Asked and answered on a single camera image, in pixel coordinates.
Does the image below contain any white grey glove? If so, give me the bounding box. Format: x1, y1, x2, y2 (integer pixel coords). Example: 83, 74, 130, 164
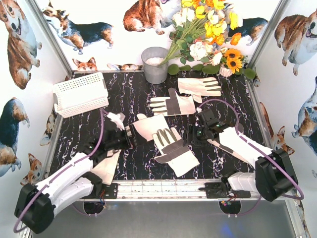
153, 127, 200, 178
149, 88, 196, 117
208, 139, 258, 167

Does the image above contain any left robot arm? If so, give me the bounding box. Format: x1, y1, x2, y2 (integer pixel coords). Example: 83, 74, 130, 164
14, 126, 131, 234

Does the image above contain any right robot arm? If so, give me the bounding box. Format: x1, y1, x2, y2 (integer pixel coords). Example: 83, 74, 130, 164
184, 109, 298, 201

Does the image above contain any white perforated storage basket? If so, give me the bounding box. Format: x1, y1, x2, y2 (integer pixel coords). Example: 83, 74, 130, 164
53, 72, 109, 118

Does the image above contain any green moss stone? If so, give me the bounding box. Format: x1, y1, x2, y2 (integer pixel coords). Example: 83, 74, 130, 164
167, 64, 180, 75
244, 68, 256, 80

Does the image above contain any green moss stone right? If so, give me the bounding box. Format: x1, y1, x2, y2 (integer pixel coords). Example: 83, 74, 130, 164
244, 68, 256, 80

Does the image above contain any small sunflower pot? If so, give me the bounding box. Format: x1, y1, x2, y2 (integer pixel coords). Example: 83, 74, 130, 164
218, 48, 248, 77

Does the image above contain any grey metal bucket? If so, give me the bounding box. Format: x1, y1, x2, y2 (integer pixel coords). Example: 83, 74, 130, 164
141, 47, 168, 84

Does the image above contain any artificial flower bouquet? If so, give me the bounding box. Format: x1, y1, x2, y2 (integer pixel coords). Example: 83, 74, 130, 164
161, 0, 243, 65

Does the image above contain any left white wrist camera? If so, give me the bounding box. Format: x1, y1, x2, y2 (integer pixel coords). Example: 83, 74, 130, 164
107, 112, 125, 130

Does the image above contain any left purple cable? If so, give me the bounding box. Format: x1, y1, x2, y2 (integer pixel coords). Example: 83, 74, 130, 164
12, 109, 109, 233

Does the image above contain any purple cable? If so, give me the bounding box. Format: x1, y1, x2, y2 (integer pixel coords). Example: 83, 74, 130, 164
12, 109, 109, 233
197, 98, 305, 216

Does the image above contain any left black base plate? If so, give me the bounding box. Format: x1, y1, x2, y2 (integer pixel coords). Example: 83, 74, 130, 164
82, 183, 118, 199

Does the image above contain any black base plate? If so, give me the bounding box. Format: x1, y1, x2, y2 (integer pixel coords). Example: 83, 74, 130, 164
82, 183, 118, 199
203, 182, 251, 198

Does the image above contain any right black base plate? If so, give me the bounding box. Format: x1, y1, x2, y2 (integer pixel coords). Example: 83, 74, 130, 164
203, 182, 251, 198

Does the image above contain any aluminium front rail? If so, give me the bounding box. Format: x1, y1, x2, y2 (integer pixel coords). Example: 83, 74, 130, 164
74, 179, 297, 201

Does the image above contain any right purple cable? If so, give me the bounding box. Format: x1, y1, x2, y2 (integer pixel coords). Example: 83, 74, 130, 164
197, 98, 305, 216

